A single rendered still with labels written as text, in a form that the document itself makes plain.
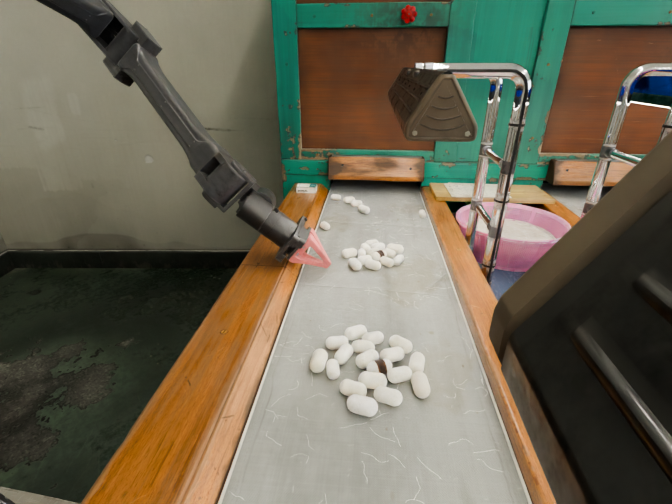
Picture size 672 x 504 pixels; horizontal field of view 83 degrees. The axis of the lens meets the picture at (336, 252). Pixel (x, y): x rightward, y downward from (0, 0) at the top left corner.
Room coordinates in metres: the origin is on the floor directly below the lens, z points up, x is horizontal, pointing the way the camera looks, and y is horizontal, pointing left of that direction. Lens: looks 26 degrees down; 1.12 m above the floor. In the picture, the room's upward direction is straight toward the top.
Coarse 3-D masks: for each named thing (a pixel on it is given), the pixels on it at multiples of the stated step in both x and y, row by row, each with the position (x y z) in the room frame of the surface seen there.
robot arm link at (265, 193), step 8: (240, 168) 0.68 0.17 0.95; (248, 176) 0.68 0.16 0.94; (248, 184) 0.67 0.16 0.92; (256, 184) 0.77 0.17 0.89; (240, 192) 0.67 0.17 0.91; (248, 192) 0.72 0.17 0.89; (256, 192) 0.72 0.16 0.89; (264, 192) 0.74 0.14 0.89; (272, 192) 0.78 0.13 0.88; (208, 200) 0.67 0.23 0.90; (232, 200) 0.67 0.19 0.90; (272, 200) 0.74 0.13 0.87; (224, 208) 0.66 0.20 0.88
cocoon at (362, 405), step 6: (354, 396) 0.33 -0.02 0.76; (360, 396) 0.33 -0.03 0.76; (366, 396) 0.34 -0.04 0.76; (348, 402) 0.33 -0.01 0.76; (354, 402) 0.33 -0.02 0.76; (360, 402) 0.32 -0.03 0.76; (366, 402) 0.32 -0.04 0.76; (372, 402) 0.32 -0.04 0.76; (348, 408) 0.33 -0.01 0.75; (354, 408) 0.32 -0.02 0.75; (360, 408) 0.32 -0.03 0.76; (366, 408) 0.32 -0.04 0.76; (372, 408) 0.32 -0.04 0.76; (360, 414) 0.32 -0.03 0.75; (366, 414) 0.32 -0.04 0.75; (372, 414) 0.32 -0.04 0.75
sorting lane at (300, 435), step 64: (384, 192) 1.21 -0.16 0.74; (320, 320) 0.51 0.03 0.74; (384, 320) 0.51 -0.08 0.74; (448, 320) 0.51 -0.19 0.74; (320, 384) 0.37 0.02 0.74; (448, 384) 0.37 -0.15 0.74; (256, 448) 0.28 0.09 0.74; (320, 448) 0.28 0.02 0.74; (384, 448) 0.28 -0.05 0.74; (448, 448) 0.28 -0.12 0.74
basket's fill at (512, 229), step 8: (480, 224) 0.96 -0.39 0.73; (504, 224) 0.94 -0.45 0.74; (512, 224) 0.96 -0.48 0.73; (520, 224) 0.96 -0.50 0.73; (528, 224) 0.95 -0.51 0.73; (504, 232) 0.90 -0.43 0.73; (512, 232) 0.90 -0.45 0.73; (520, 232) 0.89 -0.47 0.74; (528, 232) 0.89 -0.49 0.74; (536, 232) 0.89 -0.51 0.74; (544, 232) 0.91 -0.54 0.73; (536, 240) 0.84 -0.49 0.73; (504, 248) 0.81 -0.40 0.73
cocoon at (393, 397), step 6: (378, 390) 0.34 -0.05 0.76; (384, 390) 0.34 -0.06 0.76; (390, 390) 0.34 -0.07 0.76; (396, 390) 0.34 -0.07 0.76; (378, 396) 0.34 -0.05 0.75; (384, 396) 0.34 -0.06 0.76; (390, 396) 0.34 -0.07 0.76; (396, 396) 0.34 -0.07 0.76; (384, 402) 0.34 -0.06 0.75; (390, 402) 0.33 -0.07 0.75; (396, 402) 0.33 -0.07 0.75
